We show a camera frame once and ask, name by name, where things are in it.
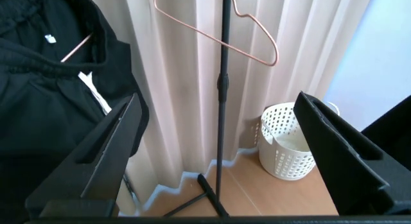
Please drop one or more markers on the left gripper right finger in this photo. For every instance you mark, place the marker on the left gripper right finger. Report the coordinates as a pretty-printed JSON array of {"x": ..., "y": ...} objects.
[{"x": 346, "y": 172}]

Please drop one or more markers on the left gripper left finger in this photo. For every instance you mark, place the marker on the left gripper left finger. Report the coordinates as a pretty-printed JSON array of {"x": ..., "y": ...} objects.
[{"x": 96, "y": 169}]

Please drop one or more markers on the black shorts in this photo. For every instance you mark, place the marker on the black shorts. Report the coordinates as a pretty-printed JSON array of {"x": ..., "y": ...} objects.
[{"x": 38, "y": 105}]

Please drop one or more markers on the white laundry basket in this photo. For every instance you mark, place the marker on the white laundry basket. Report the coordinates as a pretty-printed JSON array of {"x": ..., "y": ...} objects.
[{"x": 282, "y": 160}]

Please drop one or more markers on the pink clothes hanger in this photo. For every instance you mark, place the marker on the pink clothes hanger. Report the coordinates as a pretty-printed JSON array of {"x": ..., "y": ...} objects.
[
  {"x": 205, "y": 34},
  {"x": 75, "y": 49}
]

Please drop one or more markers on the beige curtain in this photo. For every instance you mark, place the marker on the beige curtain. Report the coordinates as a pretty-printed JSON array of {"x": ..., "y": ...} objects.
[{"x": 180, "y": 89}]

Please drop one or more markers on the black clothes rack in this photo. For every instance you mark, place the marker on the black clothes rack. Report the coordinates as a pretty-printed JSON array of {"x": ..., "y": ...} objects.
[{"x": 222, "y": 89}]

